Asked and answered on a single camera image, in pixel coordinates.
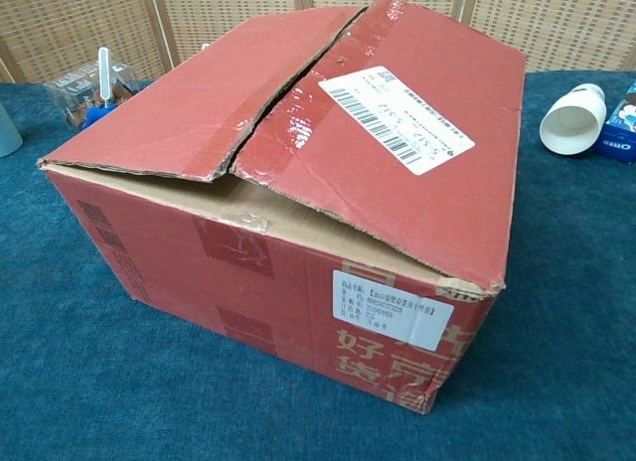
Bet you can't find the white plastic stick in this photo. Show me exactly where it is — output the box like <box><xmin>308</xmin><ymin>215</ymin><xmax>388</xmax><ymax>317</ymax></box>
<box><xmin>97</xmin><ymin>47</ymin><xmax>111</xmax><ymax>107</ymax></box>

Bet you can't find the woven wooden folding screen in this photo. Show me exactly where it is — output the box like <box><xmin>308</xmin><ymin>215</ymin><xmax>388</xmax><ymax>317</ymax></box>
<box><xmin>0</xmin><ymin>0</ymin><xmax>636</xmax><ymax>84</ymax></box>

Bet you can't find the clear plastic snack package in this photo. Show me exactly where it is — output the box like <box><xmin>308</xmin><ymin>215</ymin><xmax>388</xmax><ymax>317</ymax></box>
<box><xmin>43</xmin><ymin>61</ymin><xmax>140</xmax><ymax>132</ymax></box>

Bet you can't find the blue plastic object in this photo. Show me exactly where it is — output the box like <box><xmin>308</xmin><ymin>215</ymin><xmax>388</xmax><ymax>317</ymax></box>
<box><xmin>81</xmin><ymin>101</ymin><xmax>120</xmax><ymax>130</ymax></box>

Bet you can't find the white paper cup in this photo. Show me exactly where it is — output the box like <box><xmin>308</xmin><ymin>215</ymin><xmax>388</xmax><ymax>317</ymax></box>
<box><xmin>540</xmin><ymin>82</ymin><xmax>608</xmax><ymax>157</ymax></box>

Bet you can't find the blue tablecloth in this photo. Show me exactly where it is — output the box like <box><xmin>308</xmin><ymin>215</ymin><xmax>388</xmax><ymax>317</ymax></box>
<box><xmin>0</xmin><ymin>71</ymin><xmax>636</xmax><ymax>461</ymax></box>

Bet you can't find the pale plastic mug with handle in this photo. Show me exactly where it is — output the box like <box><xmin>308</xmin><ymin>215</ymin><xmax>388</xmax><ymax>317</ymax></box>
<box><xmin>0</xmin><ymin>101</ymin><xmax>25</xmax><ymax>158</ymax></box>

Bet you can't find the large red cardboard box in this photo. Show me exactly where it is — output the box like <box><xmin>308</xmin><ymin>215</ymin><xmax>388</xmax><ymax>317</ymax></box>
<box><xmin>37</xmin><ymin>0</ymin><xmax>528</xmax><ymax>416</ymax></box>

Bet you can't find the blue Oreo cookie box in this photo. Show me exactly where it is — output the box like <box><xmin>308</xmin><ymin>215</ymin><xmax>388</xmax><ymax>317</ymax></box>
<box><xmin>590</xmin><ymin>80</ymin><xmax>636</xmax><ymax>165</ymax></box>

